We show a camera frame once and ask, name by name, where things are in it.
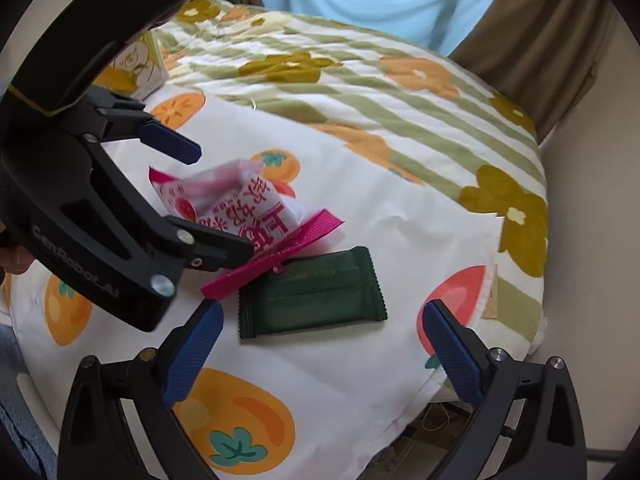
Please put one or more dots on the pink and white snack packet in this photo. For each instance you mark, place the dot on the pink and white snack packet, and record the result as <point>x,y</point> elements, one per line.
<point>250,210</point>

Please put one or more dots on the green and white carton box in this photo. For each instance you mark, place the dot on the green and white carton box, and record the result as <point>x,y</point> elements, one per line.
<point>145,67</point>

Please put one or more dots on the green striped flower blanket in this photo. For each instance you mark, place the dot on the green striped flower blanket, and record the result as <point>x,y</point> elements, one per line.
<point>400,125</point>

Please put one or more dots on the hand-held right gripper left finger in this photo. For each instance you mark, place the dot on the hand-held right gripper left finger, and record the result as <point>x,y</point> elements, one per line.
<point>195,355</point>

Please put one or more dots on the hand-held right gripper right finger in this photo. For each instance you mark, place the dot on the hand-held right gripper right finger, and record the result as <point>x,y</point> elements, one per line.
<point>450,350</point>

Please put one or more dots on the white fruit-print cloth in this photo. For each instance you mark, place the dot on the white fruit-print cloth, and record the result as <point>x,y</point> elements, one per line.
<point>350,360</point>

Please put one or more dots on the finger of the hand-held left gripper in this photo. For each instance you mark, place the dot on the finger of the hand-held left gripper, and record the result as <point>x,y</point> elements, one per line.
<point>220,252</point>
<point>170,142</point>

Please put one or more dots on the dark green snack packet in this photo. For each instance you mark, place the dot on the dark green snack packet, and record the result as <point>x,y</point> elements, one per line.
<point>310,295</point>

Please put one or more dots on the beige blanket tag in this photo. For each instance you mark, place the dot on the beige blanket tag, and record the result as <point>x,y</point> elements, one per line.
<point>491,305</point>

